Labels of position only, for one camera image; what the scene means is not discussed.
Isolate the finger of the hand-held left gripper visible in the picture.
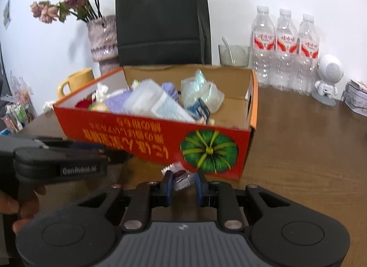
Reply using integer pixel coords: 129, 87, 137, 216
37, 137, 132, 167

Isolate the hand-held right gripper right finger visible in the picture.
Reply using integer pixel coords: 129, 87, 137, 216
195, 171, 290, 231

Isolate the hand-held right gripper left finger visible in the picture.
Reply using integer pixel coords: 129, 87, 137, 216
77, 171, 174, 233

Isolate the small candy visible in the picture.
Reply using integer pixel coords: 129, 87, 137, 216
161, 162, 193, 191

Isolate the orange cardboard box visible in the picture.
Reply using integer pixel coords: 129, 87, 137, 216
52, 65, 259, 180

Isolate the clear plastic container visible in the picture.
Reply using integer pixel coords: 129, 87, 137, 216
123, 79, 164, 117

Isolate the person's left hand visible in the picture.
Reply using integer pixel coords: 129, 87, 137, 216
0, 184, 47, 234

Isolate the yellow soft cloth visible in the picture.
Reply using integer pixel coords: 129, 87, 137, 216
88, 102, 110, 112

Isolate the red soft item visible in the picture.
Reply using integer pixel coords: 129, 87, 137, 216
75, 98, 96, 110

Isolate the lavender soft pad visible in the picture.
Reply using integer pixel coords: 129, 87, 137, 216
104, 90, 133, 114

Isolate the yellow mug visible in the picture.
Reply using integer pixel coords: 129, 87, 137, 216
57, 68, 96, 100

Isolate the colourful shelf clutter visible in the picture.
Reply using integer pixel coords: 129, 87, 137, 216
0, 69, 38, 136

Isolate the light blue tissue pack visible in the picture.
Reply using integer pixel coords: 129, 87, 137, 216
150, 92, 197, 124

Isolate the purple knitted pouch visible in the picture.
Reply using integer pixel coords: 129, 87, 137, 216
161, 82, 181, 104

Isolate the clear iridescent plastic bag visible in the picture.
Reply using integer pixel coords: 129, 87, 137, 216
180, 69, 226, 112

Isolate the purple textured vase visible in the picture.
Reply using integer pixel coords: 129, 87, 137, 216
87, 16, 120, 77

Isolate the glass bowl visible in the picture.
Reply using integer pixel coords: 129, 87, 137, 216
218, 45, 251, 68

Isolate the black paper bag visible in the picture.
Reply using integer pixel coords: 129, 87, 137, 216
115, 0, 213, 67

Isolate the clear water bottle red label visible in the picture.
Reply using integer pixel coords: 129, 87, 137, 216
251, 5, 276, 87
274, 9, 299, 90
297, 14, 320, 94

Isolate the white robot figure speaker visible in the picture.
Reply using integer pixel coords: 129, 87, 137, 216
311, 54, 344, 107

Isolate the wall paper sticker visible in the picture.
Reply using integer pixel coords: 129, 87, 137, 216
2, 0, 12, 30

